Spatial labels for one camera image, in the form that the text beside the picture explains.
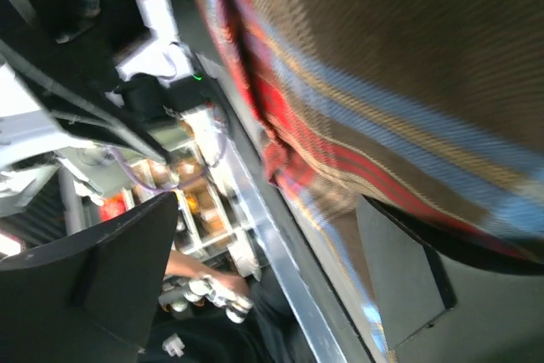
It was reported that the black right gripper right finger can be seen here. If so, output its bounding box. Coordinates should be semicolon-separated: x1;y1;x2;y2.
356;196;543;362

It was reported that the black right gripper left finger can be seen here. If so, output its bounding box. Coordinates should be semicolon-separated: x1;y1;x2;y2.
1;192;178;362

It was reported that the red brown plaid shirt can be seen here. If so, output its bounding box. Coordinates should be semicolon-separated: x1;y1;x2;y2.
182;0;544;363

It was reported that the person forearm in background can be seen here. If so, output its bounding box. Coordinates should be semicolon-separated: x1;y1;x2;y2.
165;251;250;300

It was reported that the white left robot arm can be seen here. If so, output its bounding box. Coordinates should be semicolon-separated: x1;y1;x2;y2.
1;0;206;167

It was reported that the aluminium rail frame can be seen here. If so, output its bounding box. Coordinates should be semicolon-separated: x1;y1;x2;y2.
190;55;387;362

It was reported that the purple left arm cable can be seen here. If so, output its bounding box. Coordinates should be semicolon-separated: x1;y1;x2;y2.
105;124;230;194

